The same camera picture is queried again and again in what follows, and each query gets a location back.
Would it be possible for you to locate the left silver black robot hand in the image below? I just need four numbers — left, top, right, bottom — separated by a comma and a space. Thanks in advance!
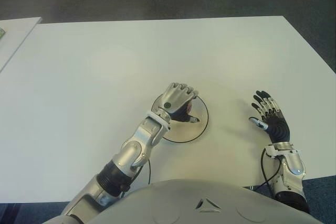
151, 82, 200, 124

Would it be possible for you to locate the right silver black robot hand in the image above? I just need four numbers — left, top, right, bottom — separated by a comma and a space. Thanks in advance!
248, 90, 291, 145

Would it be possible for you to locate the white plate with black rim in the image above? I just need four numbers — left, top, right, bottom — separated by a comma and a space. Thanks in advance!
151, 94, 210, 144

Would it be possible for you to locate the grey robot torso shell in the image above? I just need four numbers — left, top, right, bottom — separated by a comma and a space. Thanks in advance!
51, 178, 322, 224

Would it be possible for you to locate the white side table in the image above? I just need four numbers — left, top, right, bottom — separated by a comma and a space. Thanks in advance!
0, 16, 43, 74

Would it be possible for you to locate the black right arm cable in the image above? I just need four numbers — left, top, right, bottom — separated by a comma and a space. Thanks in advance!
250, 147, 280, 190

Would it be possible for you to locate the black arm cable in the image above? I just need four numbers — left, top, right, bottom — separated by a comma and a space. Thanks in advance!
145, 159, 152, 185
250, 147, 280, 190

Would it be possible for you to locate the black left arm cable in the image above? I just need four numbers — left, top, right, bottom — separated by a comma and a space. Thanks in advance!
145, 159, 152, 185

